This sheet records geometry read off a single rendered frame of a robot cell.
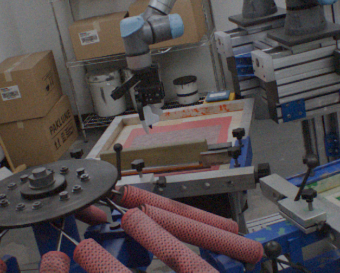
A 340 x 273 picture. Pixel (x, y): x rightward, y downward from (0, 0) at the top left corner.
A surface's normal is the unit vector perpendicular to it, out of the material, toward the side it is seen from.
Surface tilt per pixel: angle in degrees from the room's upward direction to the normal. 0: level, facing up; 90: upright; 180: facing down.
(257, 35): 90
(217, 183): 90
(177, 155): 90
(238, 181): 90
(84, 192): 0
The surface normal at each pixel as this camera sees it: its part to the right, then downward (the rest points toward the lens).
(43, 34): -0.17, 0.36
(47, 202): -0.19, -0.93
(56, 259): 0.22, -0.61
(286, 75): 0.21, 0.29
